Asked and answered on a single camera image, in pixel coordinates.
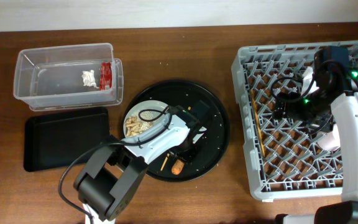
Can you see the crumpled white tissue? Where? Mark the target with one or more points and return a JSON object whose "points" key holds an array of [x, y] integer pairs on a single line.
{"points": [[89, 79]]}

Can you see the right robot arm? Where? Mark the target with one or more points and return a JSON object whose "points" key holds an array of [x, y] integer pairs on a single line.
{"points": [[333, 90]]}

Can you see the red wrapper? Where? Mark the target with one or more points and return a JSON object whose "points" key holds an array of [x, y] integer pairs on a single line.
{"points": [[105, 82]]}

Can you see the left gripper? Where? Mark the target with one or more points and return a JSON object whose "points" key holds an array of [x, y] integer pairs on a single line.
{"points": [[187, 157]]}

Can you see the carrot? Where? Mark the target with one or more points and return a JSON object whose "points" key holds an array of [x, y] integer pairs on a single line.
{"points": [[177, 167]]}

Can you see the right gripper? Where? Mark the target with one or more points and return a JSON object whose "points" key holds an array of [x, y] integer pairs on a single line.
{"points": [[289, 111]]}

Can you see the clear plastic bin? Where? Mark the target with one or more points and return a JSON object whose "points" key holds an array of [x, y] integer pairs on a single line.
{"points": [[49, 78]]}

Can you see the grey dishwasher rack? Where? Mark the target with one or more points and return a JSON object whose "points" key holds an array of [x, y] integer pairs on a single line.
{"points": [[294, 166]]}

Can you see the peanut and rice scraps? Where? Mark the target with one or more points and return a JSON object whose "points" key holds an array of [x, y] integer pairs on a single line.
{"points": [[133, 125]]}

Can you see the black rectangular tray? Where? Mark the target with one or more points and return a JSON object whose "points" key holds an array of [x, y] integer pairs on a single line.
{"points": [[56, 140]]}

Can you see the wooden chopstick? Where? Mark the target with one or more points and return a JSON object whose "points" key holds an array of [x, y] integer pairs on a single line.
{"points": [[259, 133], [164, 162]]}

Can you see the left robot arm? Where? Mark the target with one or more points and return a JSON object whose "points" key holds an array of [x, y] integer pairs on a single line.
{"points": [[115, 169]]}

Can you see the black round tray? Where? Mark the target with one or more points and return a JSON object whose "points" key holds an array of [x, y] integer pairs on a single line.
{"points": [[215, 132]]}

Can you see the grey plate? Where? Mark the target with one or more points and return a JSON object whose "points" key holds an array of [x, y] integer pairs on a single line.
{"points": [[153, 106]]}

